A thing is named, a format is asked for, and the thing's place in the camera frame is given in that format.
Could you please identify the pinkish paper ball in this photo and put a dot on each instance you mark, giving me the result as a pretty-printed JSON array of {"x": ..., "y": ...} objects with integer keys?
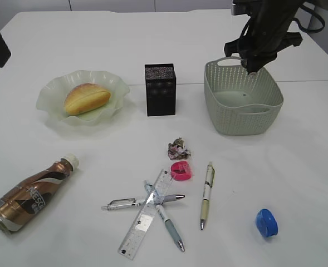
[{"x": 177, "y": 150}]

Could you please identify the silver grey pen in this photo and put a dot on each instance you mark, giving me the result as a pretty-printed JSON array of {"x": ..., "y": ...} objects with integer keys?
[{"x": 133, "y": 202}]

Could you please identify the black mesh pen holder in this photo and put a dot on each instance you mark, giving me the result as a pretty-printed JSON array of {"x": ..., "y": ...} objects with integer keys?
[{"x": 160, "y": 84}]

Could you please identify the grey green plastic basket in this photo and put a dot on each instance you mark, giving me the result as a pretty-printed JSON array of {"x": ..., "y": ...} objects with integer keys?
[{"x": 240, "y": 104}]

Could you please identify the clear plastic ruler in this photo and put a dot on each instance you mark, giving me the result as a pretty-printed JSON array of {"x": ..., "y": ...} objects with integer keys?
[{"x": 143, "y": 220}]

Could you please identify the beige white pen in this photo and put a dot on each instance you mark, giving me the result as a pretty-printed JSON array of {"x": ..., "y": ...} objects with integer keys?
[{"x": 209, "y": 179}]

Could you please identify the pink pencil sharpener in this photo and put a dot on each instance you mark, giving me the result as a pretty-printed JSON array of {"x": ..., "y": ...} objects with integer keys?
[{"x": 181, "y": 171}]

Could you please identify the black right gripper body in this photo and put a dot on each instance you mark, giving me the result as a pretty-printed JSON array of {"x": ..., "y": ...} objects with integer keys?
[{"x": 254, "y": 56}]

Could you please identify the pale green glass plate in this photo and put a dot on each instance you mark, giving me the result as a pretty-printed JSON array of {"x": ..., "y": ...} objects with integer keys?
[{"x": 51, "y": 98}]

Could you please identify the light blue pen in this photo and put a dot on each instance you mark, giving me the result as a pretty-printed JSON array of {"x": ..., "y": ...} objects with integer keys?
[{"x": 168, "y": 222}]

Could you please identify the blue pencil sharpener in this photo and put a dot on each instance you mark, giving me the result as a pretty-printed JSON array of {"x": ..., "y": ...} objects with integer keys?
[{"x": 266, "y": 223}]

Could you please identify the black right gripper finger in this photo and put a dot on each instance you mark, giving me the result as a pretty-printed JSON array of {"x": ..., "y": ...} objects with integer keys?
[{"x": 252, "y": 73}]

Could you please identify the yellow bread roll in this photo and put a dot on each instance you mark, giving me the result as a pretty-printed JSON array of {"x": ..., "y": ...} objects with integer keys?
[{"x": 86, "y": 97}]

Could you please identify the brown coffee bottle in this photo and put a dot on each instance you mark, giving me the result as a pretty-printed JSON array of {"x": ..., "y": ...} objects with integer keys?
[{"x": 28, "y": 198}]

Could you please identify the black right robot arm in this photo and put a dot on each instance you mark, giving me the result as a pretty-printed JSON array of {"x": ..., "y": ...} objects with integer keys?
[{"x": 266, "y": 32}]

